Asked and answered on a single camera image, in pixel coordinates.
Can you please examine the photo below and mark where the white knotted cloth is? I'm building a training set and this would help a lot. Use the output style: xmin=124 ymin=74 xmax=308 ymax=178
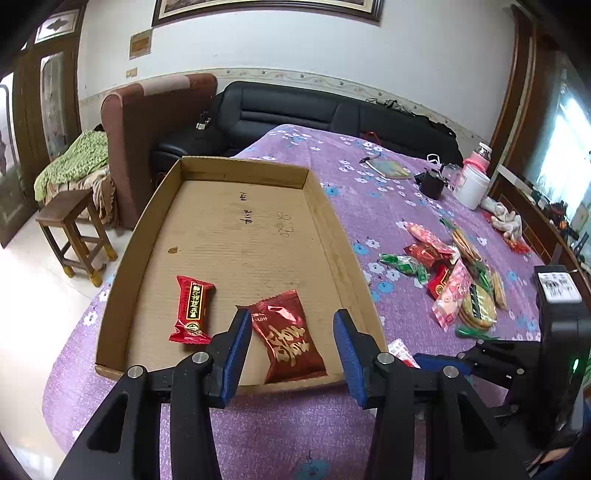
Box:
xmin=480 ymin=196 xmax=525 ymax=241

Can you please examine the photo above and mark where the pink sleeved bottle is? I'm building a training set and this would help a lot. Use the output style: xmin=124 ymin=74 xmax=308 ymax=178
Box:
xmin=463 ymin=142 xmax=494 ymax=174

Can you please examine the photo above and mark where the wooden side cabinet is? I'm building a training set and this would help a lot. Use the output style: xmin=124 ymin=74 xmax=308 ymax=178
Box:
xmin=489 ymin=166 xmax=591 ymax=278

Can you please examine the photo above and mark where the black cup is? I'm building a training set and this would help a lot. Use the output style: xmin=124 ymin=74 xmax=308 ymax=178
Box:
xmin=418 ymin=170 xmax=446 ymax=200

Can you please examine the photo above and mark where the pink patterned snack packet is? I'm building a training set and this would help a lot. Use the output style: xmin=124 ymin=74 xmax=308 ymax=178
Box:
xmin=404 ymin=223 xmax=455 ymax=254

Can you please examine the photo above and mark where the wooden stool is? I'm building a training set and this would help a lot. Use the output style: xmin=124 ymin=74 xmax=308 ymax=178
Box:
xmin=36 ymin=187 xmax=118 ymax=288

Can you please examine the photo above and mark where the dark red gold-lettered snack packet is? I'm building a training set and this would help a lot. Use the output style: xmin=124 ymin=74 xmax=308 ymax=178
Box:
xmin=235 ymin=290 xmax=328 ymax=385

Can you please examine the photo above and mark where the purple floral tablecloth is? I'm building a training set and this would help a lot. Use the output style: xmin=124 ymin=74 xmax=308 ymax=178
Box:
xmin=41 ymin=124 xmax=583 ymax=480

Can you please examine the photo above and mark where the wooden glass-panel door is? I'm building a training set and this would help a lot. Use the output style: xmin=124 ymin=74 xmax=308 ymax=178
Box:
xmin=0 ymin=0 xmax=88 ymax=250

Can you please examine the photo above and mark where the brown armchair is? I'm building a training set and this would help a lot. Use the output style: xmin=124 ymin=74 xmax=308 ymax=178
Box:
xmin=100 ymin=73 xmax=219 ymax=230

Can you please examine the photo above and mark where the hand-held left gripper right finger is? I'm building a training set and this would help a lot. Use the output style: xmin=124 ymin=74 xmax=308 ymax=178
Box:
xmin=332 ymin=308 xmax=531 ymax=480

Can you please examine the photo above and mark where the green floral blanket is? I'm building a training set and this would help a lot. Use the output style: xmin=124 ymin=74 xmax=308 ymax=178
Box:
xmin=34 ymin=130 xmax=110 ymax=201

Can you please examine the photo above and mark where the wooden window frame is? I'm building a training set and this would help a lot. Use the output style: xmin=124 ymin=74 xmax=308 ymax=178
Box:
xmin=489 ymin=4 xmax=548 ymax=164

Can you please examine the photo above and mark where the clear cracker packet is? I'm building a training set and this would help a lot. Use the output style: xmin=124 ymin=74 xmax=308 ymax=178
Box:
xmin=450 ymin=228 xmax=483 ymax=264

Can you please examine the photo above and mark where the wall plaque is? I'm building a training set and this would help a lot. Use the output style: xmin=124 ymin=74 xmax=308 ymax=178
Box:
xmin=128 ymin=28 xmax=153 ymax=60

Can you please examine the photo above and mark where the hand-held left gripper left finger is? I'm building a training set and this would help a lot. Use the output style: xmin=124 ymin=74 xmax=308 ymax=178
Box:
xmin=54 ymin=308 xmax=253 ymax=480

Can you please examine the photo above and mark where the person's right forearm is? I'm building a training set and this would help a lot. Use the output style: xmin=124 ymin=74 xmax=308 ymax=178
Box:
xmin=526 ymin=436 xmax=585 ymax=478

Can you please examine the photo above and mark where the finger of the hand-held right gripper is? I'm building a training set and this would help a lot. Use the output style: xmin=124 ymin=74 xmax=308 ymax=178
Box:
xmin=414 ymin=352 xmax=511 ymax=393
xmin=457 ymin=339 xmax=543 ymax=377

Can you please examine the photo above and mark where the framed wall painting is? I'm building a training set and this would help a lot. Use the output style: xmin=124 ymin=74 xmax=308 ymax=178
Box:
xmin=151 ymin=0 xmax=385 ymax=27

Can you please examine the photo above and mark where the thin booklet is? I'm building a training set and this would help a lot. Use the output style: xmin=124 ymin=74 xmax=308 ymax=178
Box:
xmin=365 ymin=157 xmax=416 ymax=180

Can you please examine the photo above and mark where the white plastic jar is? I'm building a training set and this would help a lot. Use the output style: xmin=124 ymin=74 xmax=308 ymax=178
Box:
xmin=455 ymin=164 xmax=490 ymax=210

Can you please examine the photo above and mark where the shallow cardboard box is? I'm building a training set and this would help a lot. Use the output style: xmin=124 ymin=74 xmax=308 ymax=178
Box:
xmin=95 ymin=156 xmax=389 ymax=394

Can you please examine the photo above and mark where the beige fringed cloth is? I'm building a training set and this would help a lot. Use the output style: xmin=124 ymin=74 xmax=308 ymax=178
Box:
xmin=90 ymin=168 xmax=118 ymax=227

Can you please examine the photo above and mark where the round rice cracker packet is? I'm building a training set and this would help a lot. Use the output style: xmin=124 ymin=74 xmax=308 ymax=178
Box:
xmin=455 ymin=281 xmax=502 ymax=341

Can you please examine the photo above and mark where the black leather sofa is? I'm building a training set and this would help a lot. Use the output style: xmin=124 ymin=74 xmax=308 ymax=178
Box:
xmin=152 ymin=80 xmax=465 ymax=169

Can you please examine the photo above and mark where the white red printed snack packet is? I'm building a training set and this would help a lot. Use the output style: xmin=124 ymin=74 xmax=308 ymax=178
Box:
xmin=388 ymin=339 xmax=421 ymax=369

